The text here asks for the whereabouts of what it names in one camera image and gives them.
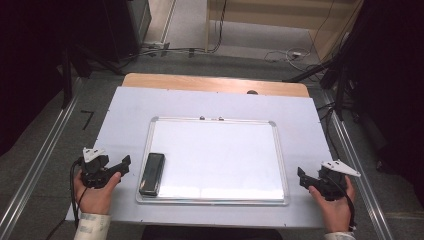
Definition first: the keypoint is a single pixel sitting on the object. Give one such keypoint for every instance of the person's right hand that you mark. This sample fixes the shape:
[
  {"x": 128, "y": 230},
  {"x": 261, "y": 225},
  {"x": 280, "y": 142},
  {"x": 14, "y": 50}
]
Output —
[{"x": 333, "y": 213}]

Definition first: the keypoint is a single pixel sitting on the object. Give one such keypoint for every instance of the light wooden shelf unit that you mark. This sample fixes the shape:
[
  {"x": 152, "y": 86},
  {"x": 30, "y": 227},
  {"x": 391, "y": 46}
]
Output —
[{"x": 266, "y": 13}]

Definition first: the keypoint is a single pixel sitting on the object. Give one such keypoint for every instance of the large white sheet board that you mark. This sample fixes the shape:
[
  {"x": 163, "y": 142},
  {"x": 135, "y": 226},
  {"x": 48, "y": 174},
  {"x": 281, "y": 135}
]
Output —
[{"x": 133, "y": 110}]

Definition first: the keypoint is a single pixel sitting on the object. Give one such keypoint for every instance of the black cabinet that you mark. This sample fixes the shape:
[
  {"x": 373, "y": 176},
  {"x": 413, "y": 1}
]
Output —
[{"x": 125, "y": 26}]

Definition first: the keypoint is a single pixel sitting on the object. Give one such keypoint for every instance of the person's left hand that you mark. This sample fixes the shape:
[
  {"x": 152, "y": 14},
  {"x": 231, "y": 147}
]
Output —
[{"x": 95, "y": 200}]

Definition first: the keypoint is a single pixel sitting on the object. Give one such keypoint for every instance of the small dark knob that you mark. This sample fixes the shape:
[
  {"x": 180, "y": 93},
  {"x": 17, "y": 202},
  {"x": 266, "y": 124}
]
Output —
[{"x": 252, "y": 92}]

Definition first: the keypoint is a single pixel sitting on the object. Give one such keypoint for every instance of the aluminium floor rail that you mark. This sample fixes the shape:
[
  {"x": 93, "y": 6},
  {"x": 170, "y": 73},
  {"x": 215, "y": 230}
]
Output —
[
  {"x": 360, "y": 193},
  {"x": 43, "y": 150}
]

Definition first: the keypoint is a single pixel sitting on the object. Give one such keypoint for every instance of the metal-framed whiteboard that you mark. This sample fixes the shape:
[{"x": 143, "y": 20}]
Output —
[{"x": 226, "y": 160}]

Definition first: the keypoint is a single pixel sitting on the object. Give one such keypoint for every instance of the black whiteboard eraser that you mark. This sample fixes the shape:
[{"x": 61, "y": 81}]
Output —
[{"x": 152, "y": 174}]

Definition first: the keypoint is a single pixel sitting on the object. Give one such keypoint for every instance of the black metal stand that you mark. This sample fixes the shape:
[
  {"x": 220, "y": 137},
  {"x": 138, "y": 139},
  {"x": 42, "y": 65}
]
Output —
[
  {"x": 340, "y": 90},
  {"x": 67, "y": 80}
]

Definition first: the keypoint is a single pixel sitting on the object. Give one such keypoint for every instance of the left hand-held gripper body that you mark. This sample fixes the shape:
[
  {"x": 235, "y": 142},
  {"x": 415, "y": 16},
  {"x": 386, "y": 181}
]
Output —
[{"x": 96, "y": 171}]

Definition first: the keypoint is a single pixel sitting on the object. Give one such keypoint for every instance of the wooden table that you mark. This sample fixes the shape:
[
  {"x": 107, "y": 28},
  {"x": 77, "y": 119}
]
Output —
[{"x": 200, "y": 82}]

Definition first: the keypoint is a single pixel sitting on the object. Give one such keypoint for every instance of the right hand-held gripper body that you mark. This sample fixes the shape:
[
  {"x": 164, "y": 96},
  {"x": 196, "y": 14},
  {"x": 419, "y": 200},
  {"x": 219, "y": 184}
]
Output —
[{"x": 333, "y": 184}]

